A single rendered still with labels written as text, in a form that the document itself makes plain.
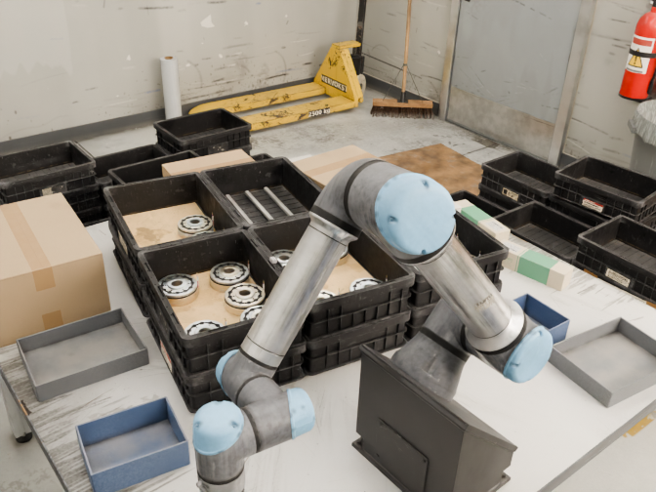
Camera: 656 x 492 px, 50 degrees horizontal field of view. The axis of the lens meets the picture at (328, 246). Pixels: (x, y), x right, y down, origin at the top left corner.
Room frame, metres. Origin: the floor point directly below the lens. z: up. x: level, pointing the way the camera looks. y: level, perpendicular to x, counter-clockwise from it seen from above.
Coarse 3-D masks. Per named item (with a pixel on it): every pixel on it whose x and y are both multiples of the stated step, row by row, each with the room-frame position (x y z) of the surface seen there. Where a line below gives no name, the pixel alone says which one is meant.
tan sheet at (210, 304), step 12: (192, 276) 1.55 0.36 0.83; (204, 276) 1.55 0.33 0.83; (204, 288) 1.50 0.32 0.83; (204, 300) 1.44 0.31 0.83; (216, 300) 1.45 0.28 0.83; (180, 312) 1.39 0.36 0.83; (192, 312) 1.39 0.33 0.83; (204, 312) 1.39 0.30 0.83; (216, 312) 1.39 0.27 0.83; (228, 312) 1.39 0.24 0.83
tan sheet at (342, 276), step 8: (344, 264) 1.64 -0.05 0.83; (352, 264) 1.64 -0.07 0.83; (336, 272) 1.59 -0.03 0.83; (344, 272) 1.60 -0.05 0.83; (352, 272) 1.60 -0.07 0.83; (360, 272) 1.60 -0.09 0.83; (328, 280) 1.56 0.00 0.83; (336, 280) 1.56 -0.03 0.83; (344, 280) 1.56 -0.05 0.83; (352, 280) 1.56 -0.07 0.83; (328, 288) 1.52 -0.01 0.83; (336, 288) 1.52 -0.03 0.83; (344, 288) 1.52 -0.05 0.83
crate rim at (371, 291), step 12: (300, 216) 1.73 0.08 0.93; (252, 228) 1.64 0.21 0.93; (372, 240) 1.61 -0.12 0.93; (384, 252) 1.56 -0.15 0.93; (276, 264) 1.47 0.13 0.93; (396, 264) 1.50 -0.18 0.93; (408, 276) 1.44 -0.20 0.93; (360, 288) 1.38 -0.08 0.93; (372, 288) 1.38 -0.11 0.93; (384, 288) 1.39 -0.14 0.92; (396, 288) 1.41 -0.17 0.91; (324, 300) 1.33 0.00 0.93; (336, 300) 1.33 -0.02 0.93; (348, 300) 1.35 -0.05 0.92; (360, 300) 1.36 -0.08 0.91; (312, 312) 1.31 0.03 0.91
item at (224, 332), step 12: (192, 240) 1.57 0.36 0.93; (204, 240) 1.58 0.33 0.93; (252, 240) 1.58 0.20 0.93; (144, 252) 1.50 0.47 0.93; (264, 252) 1.53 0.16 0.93; (144, 264) 1.45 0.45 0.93; (156, 288) 1.35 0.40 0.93; (168, 312) 1.25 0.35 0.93; (180, 324) 1.21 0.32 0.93; (228, 324) 1.22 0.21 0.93; (240, 324) 1.22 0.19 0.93; (252, 324) 1.23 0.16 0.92; (180, 336) 1.17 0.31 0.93; (192, 336) 1.17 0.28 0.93; (204, 336) 1.18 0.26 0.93; (216, 336) 1.19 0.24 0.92; (228, 336) 1.20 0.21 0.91
